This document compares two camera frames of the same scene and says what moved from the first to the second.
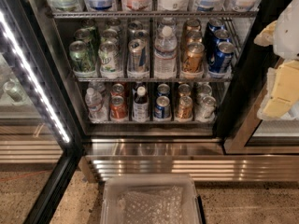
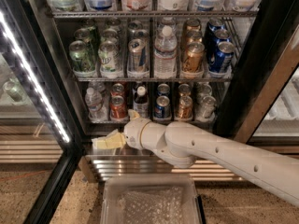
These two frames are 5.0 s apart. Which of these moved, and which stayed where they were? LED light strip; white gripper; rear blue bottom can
Moved: white gripper
Stayed: LED light strip; rear blue bottom can
